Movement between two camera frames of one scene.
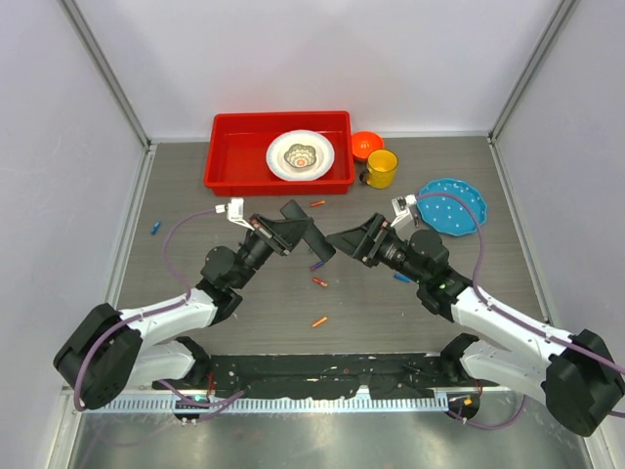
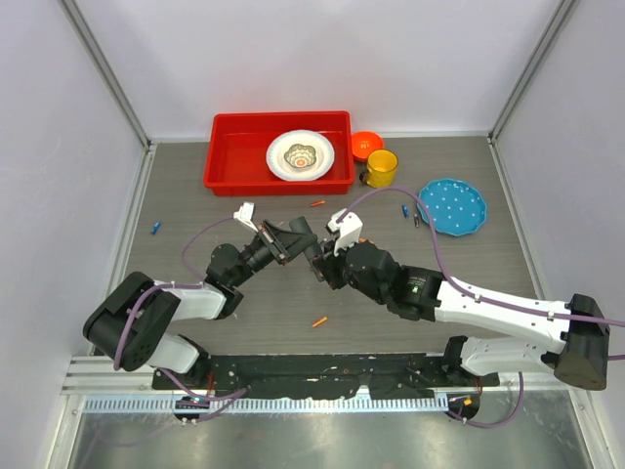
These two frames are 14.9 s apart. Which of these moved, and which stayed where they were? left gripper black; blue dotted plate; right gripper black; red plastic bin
Moved: right gripper black
Stayed: left gripper black; red plastic bin; blue dotted plate
